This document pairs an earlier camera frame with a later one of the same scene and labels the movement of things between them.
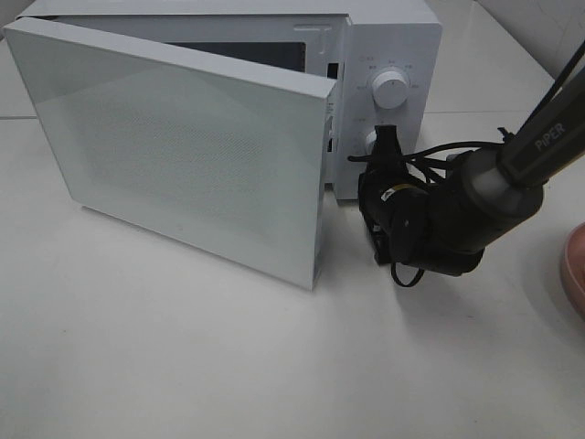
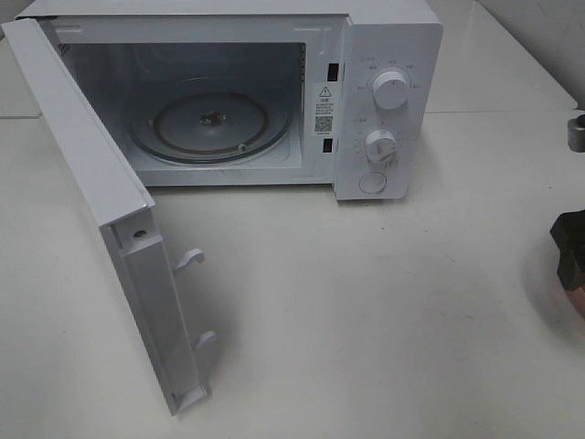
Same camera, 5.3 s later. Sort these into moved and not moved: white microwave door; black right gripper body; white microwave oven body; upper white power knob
Moved: black right gripper body; white microwave door
Not moved: upper white power knob; white microwave oven body
